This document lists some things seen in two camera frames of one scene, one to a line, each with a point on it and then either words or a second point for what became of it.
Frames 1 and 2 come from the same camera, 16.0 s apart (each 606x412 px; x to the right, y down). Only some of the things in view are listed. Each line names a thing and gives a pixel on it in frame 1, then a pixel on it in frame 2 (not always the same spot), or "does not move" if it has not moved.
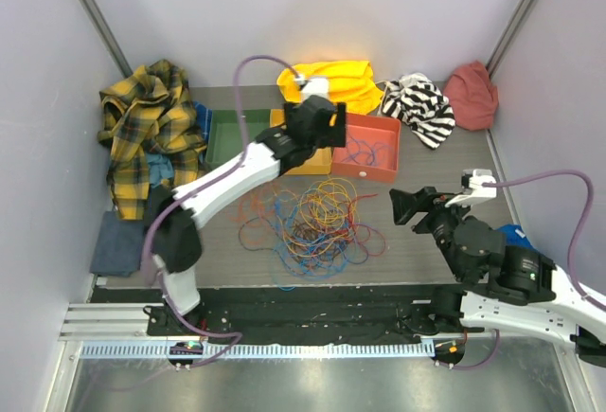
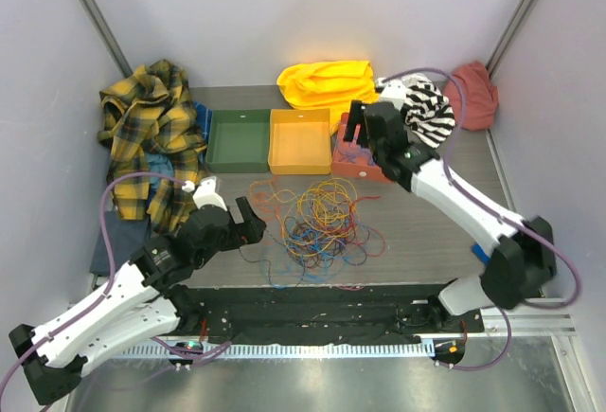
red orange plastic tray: (371, 151) does not move
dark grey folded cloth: (117, 246) does not move
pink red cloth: (472, 97) does not move
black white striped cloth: (416, 100) does not move
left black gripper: (335, 135) → (253, 223)
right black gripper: (426, 200) → (355, 117)
